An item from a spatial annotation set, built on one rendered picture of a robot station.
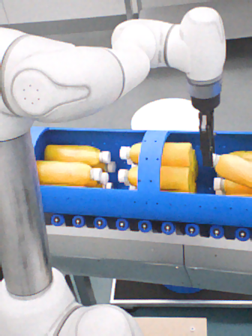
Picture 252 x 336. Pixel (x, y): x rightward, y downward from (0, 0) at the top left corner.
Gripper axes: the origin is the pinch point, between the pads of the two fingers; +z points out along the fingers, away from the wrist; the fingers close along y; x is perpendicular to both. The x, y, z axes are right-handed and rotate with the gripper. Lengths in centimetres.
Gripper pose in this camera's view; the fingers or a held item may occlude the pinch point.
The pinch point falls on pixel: (208, 151)
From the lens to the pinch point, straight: 152.5
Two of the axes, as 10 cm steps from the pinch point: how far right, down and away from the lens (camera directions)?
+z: 1.5, 7.6, 6.4
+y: 2.2, -6.5, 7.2
